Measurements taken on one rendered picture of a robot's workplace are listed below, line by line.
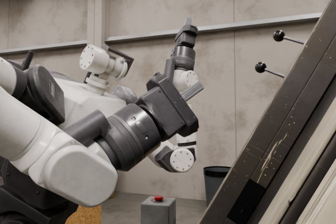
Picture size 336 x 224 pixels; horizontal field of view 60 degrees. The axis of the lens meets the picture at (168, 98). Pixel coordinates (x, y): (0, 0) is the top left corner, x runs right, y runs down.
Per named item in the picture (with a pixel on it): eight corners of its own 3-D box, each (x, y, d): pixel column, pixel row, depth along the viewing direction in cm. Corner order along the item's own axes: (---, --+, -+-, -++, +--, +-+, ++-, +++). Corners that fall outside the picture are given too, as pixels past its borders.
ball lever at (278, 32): (309, 53, 91) (273, 42, 100) (316, 42, 91) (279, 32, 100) (306, 48, 88) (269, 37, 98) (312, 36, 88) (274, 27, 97)
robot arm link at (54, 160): (100, 216, 40) (16, 176, 32) (74, 188, 47) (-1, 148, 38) (128, 175, 42) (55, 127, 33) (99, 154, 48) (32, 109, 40)
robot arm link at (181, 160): (173, 186, 92) (124, 135, 92) (170, 178, 105) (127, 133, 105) (199, 160, 94) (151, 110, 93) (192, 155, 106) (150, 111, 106)
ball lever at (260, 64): (289, 86, 92) (255, 72, 101) (296, 76, 91) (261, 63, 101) (285, 82, 89) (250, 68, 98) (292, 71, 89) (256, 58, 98)
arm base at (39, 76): (-41, 138, 50) (-44, 82, 54) (6, 153, 62) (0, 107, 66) (42, 106, 50) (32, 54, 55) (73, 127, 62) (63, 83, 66)
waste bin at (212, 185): (241, 209, 406) (240, 167, 410) (232, 219, 365) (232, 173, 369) (209, 205, 426) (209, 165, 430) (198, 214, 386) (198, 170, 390)
